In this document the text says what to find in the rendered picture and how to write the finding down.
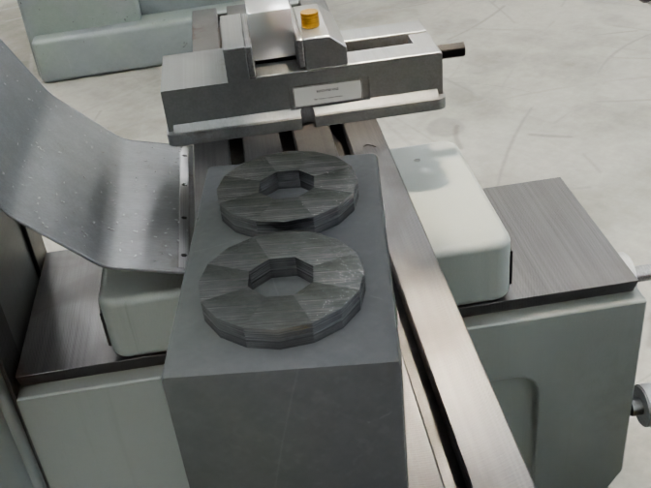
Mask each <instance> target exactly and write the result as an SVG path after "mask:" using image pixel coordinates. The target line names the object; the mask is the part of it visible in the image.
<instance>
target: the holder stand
mask: <svg viewBox="0 0 651 488"><path fill-rule="evenodd" d="M384 211H385V206H384V204H383V196H382V187H381V179H380V171H379V163H378V158H377V156H376V155H375V154H372V153H371V154H359V155H348V156H336V157H335V156H331V155H327V154H323V153H319V152H315V151H287V152H281V153H276V154H270V155H264V156H261V157H259V158H257V159H254V160H251V161H249V162H246V163H244V164H241V165H229V166H218V167H211V168H209V169H208V170H207V174H206V178H205V182H204V187H203V191H202V196H201V204H200V208H199V213H198V217H197V220H196V225H195V229H194V234H193V238H192V243H191V247H190V252H189V256H188V260H187V264H186V269H185V273H184V278H183V282H182V286H181V291H180V294H179V299H178V303H177V308H176V312H175V317H174V321H173V326H172V330H171V335H170V341H169V346H168V350H167V355H166V359H165V364H164V368H163V373H162V377H161V381H162V385H163V388H164V392H165V396H166V399H167V403H168V407H169V411H170V417H171V421H172V425H173V429H174V433H175V436H176V439H177V443H178V447H179V451H180V455H181V458H182V462H183V466H184V470H185V473H186V476H187V480H188V484H189V488H409V481H408V463H407V444H406V427H405V409H404V390H403V373H402V358H401V350H400V342H399V334H398V321H397V311H396V302H395V301H394V298H395V294H394V293H393V284H392V277H391V269H390V260H389V252H388V237H387V226H386V214H385V212H384Z"/></svg>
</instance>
